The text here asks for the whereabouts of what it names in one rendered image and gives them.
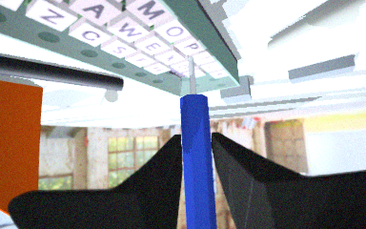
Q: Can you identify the blue stylus with grey tip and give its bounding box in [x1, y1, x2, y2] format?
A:
[180, 59, 217, 229]

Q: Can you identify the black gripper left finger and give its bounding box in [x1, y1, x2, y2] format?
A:
[8, 135, 183, 229]

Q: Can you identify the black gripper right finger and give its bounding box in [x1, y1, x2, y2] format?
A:
[212, 132, 366, 229]

